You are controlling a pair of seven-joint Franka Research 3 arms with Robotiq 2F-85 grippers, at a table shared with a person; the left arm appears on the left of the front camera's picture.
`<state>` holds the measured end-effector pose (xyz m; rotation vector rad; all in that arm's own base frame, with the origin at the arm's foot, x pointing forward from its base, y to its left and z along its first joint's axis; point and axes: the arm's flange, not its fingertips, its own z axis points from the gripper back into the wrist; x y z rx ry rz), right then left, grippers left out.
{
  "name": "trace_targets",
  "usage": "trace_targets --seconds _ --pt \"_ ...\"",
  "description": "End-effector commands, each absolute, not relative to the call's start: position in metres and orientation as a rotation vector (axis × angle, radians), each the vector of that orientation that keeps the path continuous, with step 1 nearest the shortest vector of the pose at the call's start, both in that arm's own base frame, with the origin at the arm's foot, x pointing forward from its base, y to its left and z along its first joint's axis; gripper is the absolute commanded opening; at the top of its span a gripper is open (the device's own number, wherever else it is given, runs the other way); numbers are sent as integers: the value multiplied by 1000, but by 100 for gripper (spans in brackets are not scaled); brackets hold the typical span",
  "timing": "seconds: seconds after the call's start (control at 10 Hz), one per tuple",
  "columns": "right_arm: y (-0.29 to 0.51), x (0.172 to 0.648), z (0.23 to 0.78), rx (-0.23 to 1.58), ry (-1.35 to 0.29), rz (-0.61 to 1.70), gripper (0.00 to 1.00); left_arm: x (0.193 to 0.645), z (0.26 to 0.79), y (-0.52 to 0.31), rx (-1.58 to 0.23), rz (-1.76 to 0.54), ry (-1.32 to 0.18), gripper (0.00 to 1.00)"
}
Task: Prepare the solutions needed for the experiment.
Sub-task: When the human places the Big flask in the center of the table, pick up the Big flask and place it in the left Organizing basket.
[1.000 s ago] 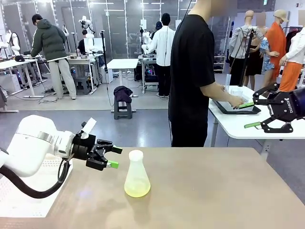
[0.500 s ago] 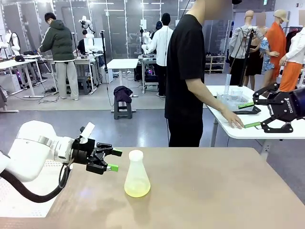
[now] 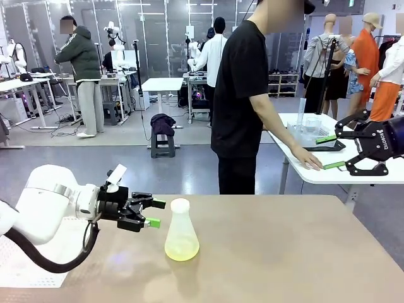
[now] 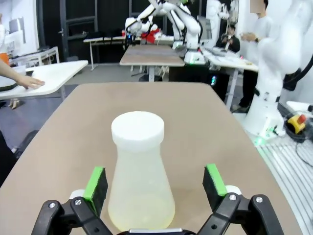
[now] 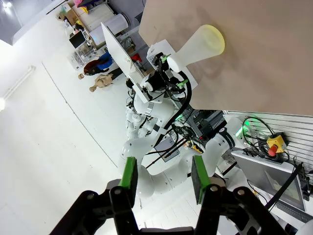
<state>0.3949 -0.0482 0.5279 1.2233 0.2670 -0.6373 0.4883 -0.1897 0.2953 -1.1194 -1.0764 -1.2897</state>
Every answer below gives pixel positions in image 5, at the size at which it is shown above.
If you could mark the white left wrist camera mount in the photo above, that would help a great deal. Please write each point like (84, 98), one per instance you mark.
(143, 94)

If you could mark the clear acrylic box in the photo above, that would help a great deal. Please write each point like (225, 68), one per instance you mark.
(80, 58)

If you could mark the mannequin in dark red clothes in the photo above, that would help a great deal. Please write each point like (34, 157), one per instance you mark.
(97, 64)

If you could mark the brown cardboard box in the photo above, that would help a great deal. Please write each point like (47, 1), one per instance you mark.
(71, 14)

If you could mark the small black computer monitor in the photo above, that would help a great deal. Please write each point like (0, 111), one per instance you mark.
(77, 39)

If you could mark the black tripod rod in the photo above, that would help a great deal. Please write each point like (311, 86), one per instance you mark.
(283, 188)

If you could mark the large white paper roll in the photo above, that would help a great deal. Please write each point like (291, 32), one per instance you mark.
(119, 23)
(97, 35)

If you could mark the translucent plastic conical flask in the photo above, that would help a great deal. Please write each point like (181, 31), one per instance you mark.
(203, 44)

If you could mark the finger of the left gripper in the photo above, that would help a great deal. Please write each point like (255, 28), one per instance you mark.
(179, 85)
(160, 61)

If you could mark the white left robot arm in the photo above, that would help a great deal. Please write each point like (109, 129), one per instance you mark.
(137, 151)

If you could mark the grey slotted aluminium panel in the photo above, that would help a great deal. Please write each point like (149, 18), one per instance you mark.
(298, 127)

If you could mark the yellow emergency stop button box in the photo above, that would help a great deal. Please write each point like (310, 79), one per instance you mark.
(275, 142)

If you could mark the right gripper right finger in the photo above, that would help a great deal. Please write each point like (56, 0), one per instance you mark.
(215, 210)

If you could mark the bare beige mannequin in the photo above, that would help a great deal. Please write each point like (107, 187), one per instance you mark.
(104, 82)

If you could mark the white flat board panel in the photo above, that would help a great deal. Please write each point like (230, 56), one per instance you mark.
(117, 49)

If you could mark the black controller box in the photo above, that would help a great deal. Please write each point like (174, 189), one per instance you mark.
(207, 124)

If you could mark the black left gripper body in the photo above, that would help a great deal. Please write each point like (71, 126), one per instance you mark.
(159, 82)

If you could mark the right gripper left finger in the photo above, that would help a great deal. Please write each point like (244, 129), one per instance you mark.
(122, 210)

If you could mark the grey flat monitor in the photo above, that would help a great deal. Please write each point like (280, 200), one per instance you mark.
(264, 176)

